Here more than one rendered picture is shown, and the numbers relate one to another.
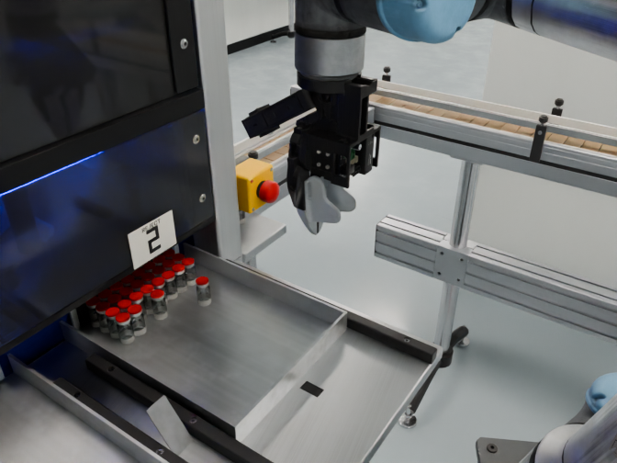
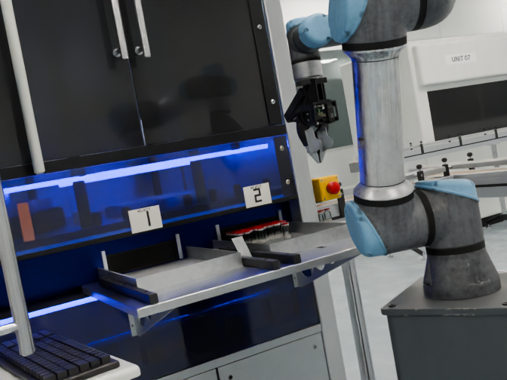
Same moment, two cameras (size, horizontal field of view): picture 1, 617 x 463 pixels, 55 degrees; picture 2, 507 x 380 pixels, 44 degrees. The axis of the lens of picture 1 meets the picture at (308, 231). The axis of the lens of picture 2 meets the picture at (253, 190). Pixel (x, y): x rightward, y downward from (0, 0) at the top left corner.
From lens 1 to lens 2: 1.13 m
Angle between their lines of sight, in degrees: 39
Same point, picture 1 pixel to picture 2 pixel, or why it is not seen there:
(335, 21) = (300, 54)
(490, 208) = not seen: outside the picture
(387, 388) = not seen: hidden behind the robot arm
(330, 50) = (300, 66)
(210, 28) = (287, 95)
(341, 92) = (308, 83)
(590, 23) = not seen: hidden behind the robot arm
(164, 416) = (240, 243)
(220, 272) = (302, 231)
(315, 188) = (310, 133)
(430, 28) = (312, 38)
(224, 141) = (300, 154)
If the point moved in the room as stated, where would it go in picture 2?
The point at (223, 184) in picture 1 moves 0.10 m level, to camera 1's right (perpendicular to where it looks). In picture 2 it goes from (302, 178) to (333, 173)
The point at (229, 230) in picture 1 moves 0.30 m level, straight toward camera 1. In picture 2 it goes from (308, 207) to (282, 223)
